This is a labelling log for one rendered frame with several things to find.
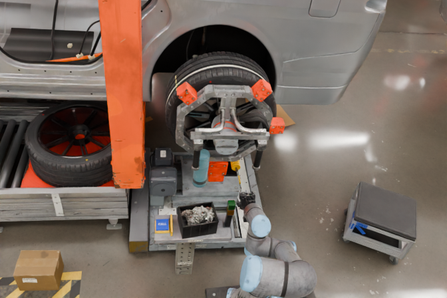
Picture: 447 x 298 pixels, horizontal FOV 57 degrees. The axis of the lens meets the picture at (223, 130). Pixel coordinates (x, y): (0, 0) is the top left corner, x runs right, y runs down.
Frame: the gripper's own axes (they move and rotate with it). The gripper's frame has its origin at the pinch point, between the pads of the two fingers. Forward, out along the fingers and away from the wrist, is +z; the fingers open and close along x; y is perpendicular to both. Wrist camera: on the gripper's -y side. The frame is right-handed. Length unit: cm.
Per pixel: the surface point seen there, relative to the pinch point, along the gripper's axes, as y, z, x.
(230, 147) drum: 23.7, 13.0, 3.3
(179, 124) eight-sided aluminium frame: 34, 27, 29
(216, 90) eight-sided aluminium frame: 55, 16, 11
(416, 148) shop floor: -24, 111, -197
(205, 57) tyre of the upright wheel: 70, 38, 13
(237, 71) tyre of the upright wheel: 64, 22, -1
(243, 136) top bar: 32.8, 3.3, -1.2
